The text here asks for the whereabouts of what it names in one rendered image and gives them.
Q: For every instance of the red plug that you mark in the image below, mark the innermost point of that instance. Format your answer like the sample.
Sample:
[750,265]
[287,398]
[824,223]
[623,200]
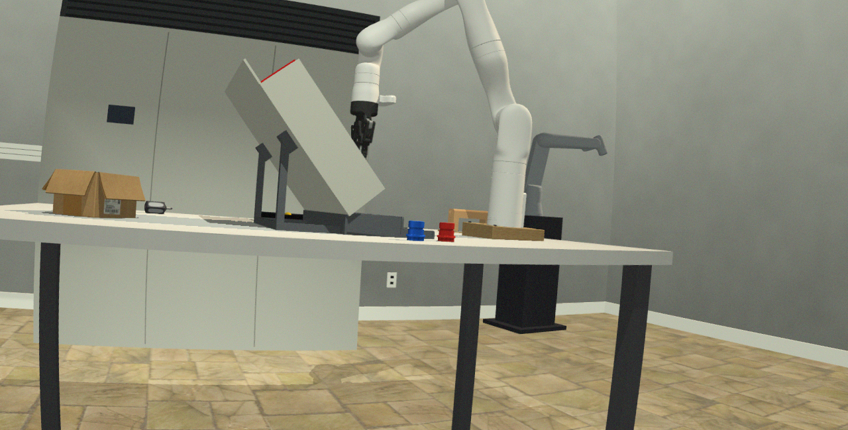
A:
[446,233]

